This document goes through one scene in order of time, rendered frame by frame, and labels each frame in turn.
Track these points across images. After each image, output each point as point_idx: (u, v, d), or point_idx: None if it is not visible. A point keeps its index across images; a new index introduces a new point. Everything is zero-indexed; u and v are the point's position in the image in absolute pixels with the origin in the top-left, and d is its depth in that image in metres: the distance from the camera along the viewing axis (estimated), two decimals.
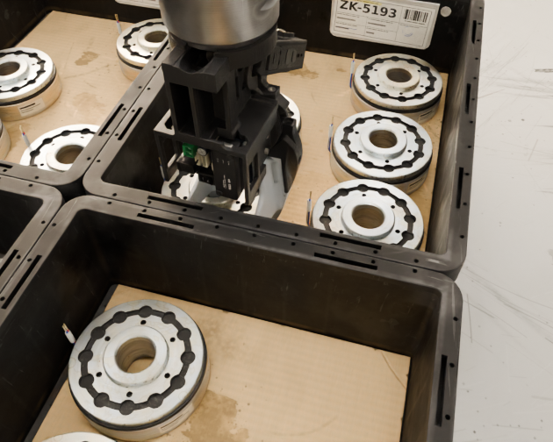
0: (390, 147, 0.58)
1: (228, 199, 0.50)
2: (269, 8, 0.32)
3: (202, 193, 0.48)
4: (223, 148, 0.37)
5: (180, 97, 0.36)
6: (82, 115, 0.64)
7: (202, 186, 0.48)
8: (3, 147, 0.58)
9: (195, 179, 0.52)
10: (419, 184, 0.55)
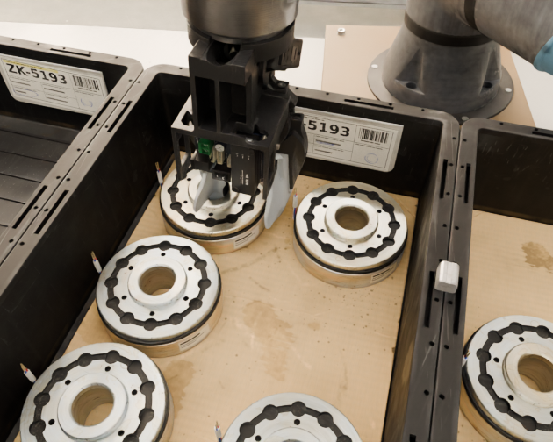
0: None
1: (230, 200, 0.50)
2: (293, 0, 0.33)
3: (205, 194, 0.48)
4: (245, 142, 0.37)
5: (201, 92, 0.36)
6: (262, 345, 0.45)
7: (206, 187, 0.47)
8: (170, 423, 0.40)
9: (193, 182, 0.52)
10: None
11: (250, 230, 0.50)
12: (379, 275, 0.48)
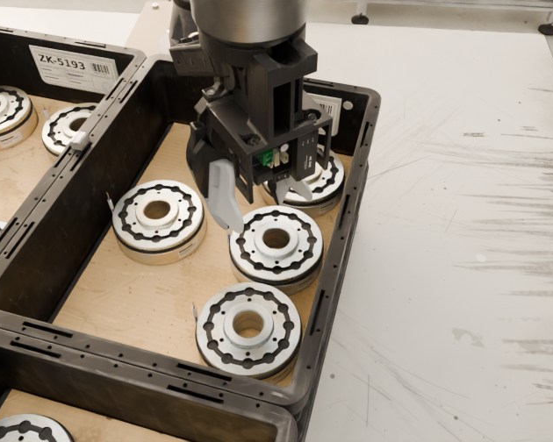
0: (286, 243, 0.61)
1: None
2: None
3: (231, 214, 0.47)
4: (313, 125, 0.38)
5: (266, 103, 0.35)
6: (1, 203, 0.66)
7: (232, 206, 0.46)
8: None
9: None
10: (310, 281, 0.58)
11: (10, 133, 0.72)
12: None
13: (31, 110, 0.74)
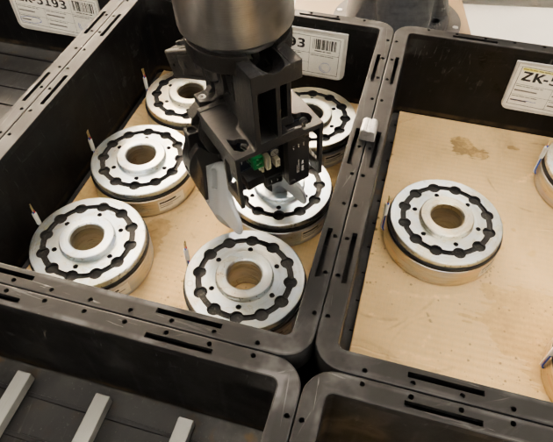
0: None
1: None
2: None
3: (232, 215, 0.47)
4: (303, 130, 0.38)
5: (252, 110, 0.35)
6: None
7: (232, 207, 0.46)
8: (150, 257, 0.49)
9: (174, 86, 0.61)
10: (315, 231, 0.52)
11: None
12: (331, 158, 0.57)
13: None
